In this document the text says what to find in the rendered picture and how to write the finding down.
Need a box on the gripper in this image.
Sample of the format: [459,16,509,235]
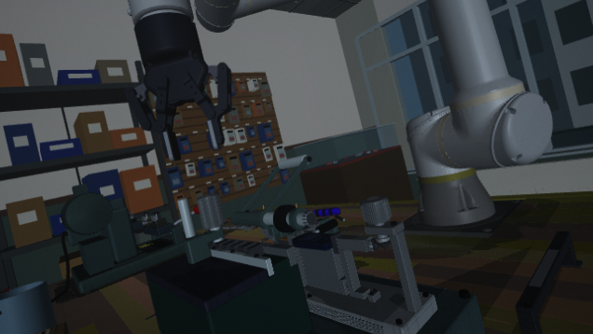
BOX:
[125,10,234,162]

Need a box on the brown key display board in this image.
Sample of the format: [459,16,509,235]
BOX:
[162,72,292,206]

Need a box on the black and grey spacing knob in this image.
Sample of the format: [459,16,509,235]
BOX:
[261,203,320,234]

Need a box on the grey notched bar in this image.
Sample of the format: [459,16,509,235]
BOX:
[210,236,276,278]

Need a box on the dark green key cutting machine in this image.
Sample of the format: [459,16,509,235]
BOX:
[60,183,187,296]

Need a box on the dark green code punch body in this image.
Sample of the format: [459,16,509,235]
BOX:
[145,222,486,334]

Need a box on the grey carriage block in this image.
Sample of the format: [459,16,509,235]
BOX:
[290,232,373,299]

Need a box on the grey knurled clamp knob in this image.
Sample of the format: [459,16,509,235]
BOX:
[359,196,393,229]

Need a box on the flat orange box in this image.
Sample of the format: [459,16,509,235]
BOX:
[108,127,147,150]

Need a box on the large orange box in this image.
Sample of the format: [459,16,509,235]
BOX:
[118,164,165,216]

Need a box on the flat blue box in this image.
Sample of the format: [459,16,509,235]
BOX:
[56,69,103,86]
[39,138,84,162]

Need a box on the dark metal shelf unit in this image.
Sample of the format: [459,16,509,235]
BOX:
[0,60,186,288]

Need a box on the grey box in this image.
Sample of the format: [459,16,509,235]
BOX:
[19,42,55,87]

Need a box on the blue ribbed tool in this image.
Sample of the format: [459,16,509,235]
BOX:
[312,205,347,224]

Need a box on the tall blue box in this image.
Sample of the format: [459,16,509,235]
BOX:
[3,122,42,166]

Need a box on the tall orange box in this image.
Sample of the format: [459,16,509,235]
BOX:
[0,33,25,88]

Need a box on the large brown box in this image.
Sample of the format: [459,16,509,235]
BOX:
[5,195,53,249]

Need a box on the grey round bin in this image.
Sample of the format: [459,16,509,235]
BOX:
[0,280,57,334]

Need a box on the large window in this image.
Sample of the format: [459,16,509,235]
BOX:
[354,0,593,160]

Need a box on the black metal stand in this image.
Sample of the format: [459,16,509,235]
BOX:
[515,230,584,334]

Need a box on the white cylinder handle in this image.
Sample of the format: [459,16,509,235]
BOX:
[177,197,197,239]

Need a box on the green lever with white handle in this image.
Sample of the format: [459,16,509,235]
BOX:
[238,154,313,216]

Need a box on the grey clamp frame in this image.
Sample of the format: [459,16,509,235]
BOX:
[335,221,439,331]

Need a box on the dark flat base plate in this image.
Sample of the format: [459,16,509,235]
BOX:
[402,199,526,238]

